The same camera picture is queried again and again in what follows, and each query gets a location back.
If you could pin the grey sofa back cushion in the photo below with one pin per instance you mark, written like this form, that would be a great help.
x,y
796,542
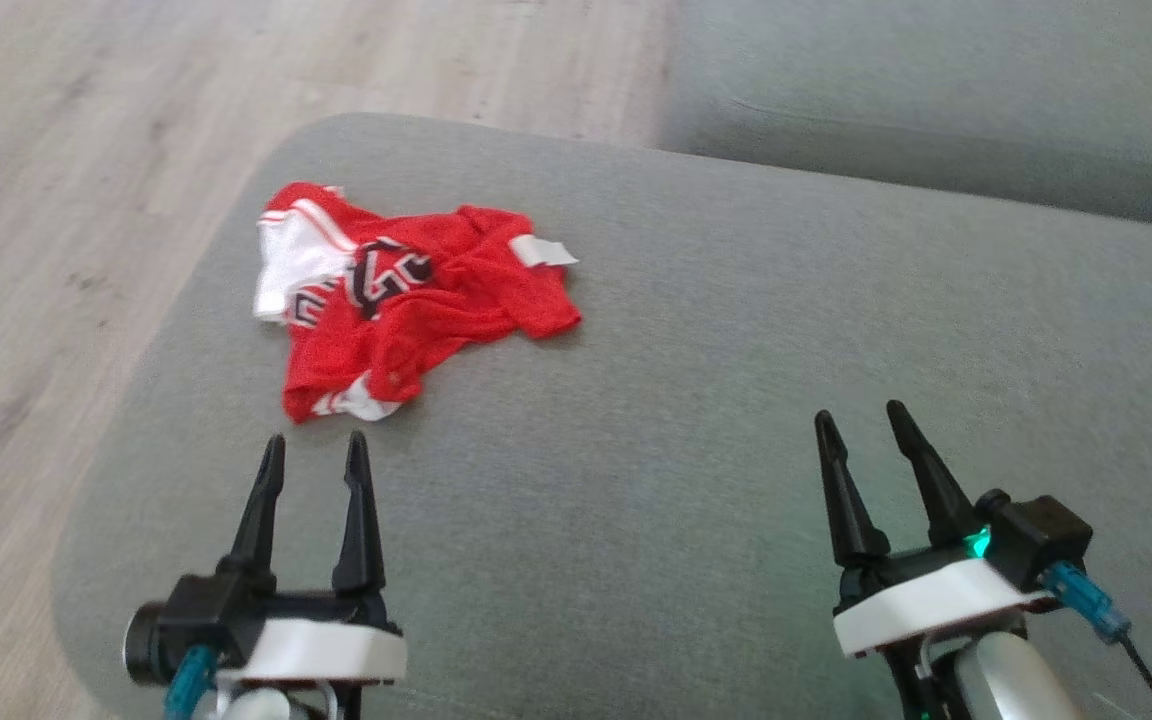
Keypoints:
x,y
936,90

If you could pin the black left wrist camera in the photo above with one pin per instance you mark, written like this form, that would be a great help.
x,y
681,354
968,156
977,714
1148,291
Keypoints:
x,y
186,625

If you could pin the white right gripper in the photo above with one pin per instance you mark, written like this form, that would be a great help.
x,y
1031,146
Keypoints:
x,y
926,600

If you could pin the large grey sofa seat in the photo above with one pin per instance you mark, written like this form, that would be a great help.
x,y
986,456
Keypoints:
x,y
686,500

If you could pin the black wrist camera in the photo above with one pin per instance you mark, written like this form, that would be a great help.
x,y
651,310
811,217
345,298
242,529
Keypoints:
x,y
186,625
1036,535

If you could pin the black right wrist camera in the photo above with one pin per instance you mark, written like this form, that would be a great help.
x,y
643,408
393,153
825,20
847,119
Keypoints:
x,y
1036,535

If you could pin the red basketball jersey white trim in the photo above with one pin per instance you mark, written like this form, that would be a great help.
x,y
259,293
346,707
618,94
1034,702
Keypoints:
x,y
406,310

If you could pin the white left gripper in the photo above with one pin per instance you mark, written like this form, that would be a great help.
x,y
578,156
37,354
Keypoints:
x,y
326,645

